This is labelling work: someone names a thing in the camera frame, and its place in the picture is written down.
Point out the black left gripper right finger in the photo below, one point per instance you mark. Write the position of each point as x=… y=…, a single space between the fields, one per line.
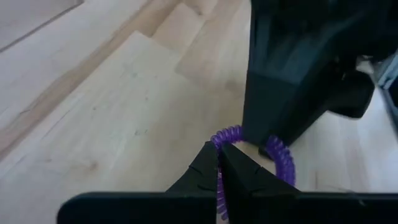
x=280 y=208

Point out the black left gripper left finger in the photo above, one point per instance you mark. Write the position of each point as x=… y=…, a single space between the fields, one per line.
x=155 y=208

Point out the purple spiral wrist coil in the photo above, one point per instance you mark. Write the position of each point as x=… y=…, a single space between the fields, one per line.
x=283 y=161

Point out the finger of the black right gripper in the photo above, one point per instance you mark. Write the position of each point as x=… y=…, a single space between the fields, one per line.
x=280 y=77
x=354 y=93

